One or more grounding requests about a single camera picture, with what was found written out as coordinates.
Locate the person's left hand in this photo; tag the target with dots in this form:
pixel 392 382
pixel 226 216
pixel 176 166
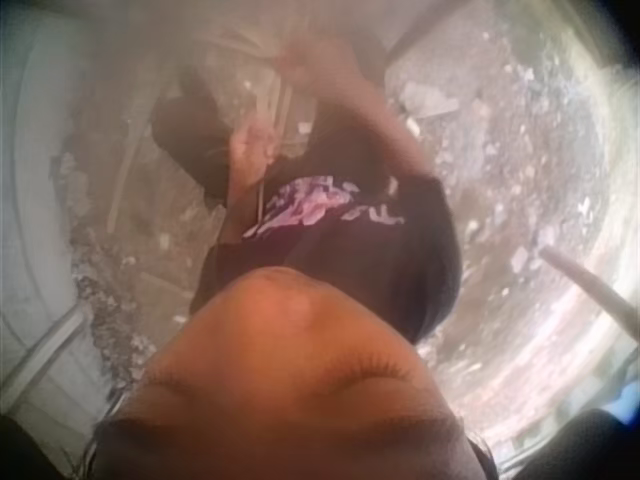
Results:
pixel 252 150

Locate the person's right hand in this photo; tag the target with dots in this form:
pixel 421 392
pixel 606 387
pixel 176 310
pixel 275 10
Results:
pixel 315 62

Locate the bundle of thin pale strips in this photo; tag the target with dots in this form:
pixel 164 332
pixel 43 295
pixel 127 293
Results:
pixel 277 102

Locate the person's legs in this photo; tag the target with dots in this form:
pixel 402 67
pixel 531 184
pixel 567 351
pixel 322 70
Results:
pixel 186 125

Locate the long pale stick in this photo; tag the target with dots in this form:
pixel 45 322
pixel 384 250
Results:
pixel 126 170

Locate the flat grey rubble stone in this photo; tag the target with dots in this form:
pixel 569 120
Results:
pixel 431 101

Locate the grey metal bars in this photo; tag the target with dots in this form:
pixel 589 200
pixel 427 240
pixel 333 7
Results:
pixel 57 332

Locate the white pipe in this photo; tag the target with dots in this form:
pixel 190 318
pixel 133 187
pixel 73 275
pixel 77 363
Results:
pixel 587 287

